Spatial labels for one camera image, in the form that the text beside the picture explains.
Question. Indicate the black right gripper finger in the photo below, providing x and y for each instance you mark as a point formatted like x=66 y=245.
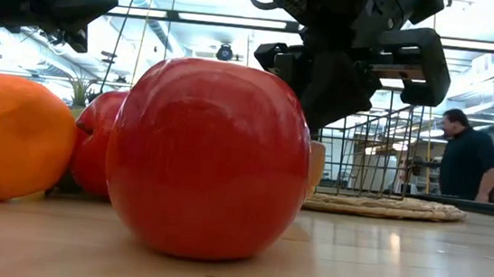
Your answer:
x=338 y=92
x=431 y=65

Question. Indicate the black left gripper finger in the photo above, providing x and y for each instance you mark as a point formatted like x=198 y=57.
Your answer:
x=87 y=5
x=79 y=40

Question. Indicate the red apple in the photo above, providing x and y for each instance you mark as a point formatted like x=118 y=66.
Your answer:
x=96 y=151
x=208 y=162

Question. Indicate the orange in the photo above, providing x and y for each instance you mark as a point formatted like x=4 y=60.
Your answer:
x=6 y=138

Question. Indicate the black overhead beam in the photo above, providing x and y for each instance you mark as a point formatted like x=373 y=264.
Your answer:
x=172 y=15

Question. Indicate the person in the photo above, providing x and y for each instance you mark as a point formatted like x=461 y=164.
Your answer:
x=467 y=160

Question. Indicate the round woven straw mat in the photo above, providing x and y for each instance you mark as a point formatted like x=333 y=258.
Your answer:
x=385 y=208

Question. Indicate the black overhead camera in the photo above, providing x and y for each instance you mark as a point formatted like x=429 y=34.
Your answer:
x=224 y=52

